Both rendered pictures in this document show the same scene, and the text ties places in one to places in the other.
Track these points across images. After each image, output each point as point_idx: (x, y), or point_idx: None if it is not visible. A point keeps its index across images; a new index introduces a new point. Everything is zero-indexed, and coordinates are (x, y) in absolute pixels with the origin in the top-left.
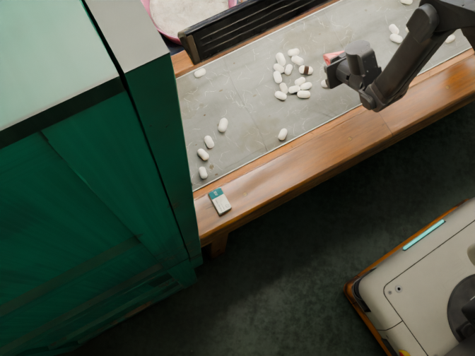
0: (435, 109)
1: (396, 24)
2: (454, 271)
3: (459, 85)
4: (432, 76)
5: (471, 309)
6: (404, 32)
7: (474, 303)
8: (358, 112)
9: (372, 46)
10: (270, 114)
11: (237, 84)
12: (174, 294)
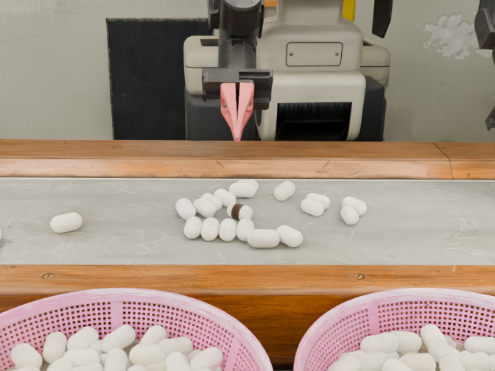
0: (347, 141)
1: (332, 226)
2: None
3: (287, 146)
4: (325, 159)
5: (381, 115)
6: (324, 216)
7: (374, 118)
8: (480, 164)
9: (408, 217)
10: None
11: None
12: None
